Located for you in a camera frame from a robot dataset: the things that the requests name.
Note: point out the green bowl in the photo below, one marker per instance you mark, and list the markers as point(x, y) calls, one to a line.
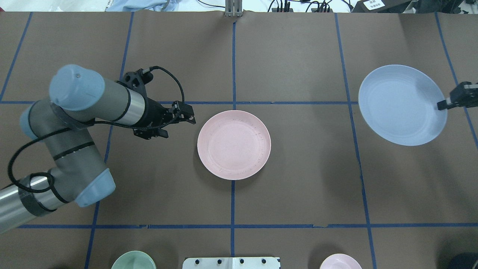
point(134, 260)

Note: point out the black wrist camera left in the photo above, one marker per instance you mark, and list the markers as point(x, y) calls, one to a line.
point(137, 80)

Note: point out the blue plate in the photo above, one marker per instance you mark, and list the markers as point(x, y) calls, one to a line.
point(399, 103)

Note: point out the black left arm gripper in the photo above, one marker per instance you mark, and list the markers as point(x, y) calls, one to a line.
point(153, 115)

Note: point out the aluminium frame post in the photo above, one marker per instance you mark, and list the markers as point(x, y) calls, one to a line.
point(233, 8)

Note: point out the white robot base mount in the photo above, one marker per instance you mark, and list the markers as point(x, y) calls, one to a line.
point(232, 263)

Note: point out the light blue cloth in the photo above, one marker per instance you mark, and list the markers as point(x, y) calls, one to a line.
point(136, 5)

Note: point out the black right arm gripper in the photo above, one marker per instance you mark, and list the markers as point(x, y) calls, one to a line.
point(462, 95)

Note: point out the pink plate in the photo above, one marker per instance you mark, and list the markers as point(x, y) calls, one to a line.
point(234, 145)

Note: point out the dark blue pot with lid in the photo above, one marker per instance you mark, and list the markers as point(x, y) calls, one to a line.
point(467, 260)

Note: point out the pink bowl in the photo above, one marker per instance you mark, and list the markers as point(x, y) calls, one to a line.
point(340, 261)

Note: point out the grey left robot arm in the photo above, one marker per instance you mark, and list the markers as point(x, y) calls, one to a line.
point(80, 98)

